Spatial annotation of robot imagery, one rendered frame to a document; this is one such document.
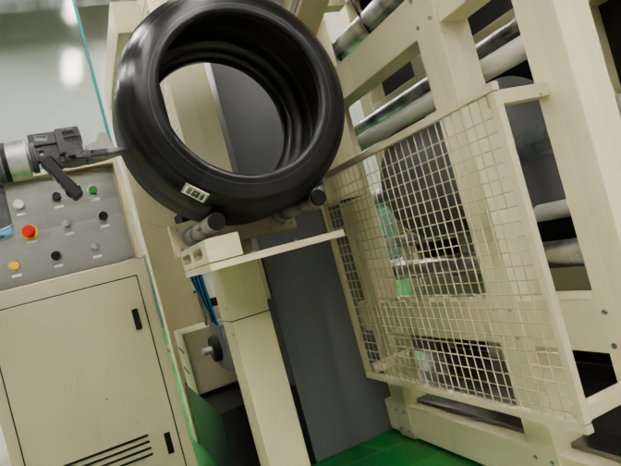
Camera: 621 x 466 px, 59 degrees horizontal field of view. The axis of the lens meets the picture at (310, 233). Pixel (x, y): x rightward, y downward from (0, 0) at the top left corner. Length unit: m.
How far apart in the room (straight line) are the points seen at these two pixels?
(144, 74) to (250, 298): 0.75
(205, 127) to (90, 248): 0.63
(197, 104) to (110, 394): 1.01
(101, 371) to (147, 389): 0.17
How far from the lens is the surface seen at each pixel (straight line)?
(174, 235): 1.68
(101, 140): 1.43
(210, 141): 1.78
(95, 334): 2.03
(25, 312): 2.04
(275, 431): 1.81
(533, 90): 1.24
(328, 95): 1.49
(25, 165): 1.40
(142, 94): 1.36
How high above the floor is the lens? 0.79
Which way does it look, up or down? 1 degrees up
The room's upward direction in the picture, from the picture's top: 15 degrees counter-clockwise
